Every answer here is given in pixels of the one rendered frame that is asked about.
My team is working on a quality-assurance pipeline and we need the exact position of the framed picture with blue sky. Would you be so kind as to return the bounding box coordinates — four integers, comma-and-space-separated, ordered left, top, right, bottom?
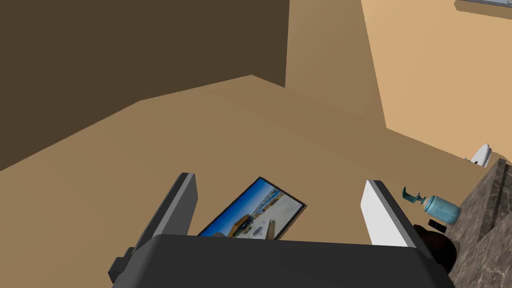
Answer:
197, 176, 308, 241

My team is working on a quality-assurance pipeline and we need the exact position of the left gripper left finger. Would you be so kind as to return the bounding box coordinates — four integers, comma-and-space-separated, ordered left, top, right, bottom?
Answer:
134, 172, 199, 253

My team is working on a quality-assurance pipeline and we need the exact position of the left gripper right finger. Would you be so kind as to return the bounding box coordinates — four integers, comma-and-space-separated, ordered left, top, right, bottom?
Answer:
360, 179, 426, 248

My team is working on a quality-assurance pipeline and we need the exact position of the white rounded object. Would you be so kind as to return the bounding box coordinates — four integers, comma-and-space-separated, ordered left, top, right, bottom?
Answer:
465, 143, 493, 168

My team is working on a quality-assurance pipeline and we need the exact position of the blue soap dispenser bottle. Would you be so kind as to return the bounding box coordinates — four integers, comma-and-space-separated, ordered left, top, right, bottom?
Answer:
401, 186, 462, 226

